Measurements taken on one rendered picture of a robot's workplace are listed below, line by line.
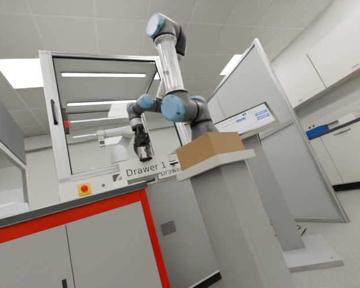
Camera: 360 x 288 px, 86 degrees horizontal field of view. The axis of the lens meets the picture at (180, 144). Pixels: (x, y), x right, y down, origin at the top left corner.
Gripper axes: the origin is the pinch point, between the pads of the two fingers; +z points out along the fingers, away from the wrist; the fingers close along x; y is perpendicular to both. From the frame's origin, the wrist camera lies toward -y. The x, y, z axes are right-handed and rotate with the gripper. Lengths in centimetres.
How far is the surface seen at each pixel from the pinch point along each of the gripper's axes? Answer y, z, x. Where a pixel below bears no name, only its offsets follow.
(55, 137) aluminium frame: -35, -36, -44
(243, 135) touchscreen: -5, -5, 85
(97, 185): -35.1, 2.3, -25.2
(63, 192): -35, 2, -45
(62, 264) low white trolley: 24, 34, -44
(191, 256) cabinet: -35, 67, 25
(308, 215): -40, 84, 168
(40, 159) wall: -371, -133, -103
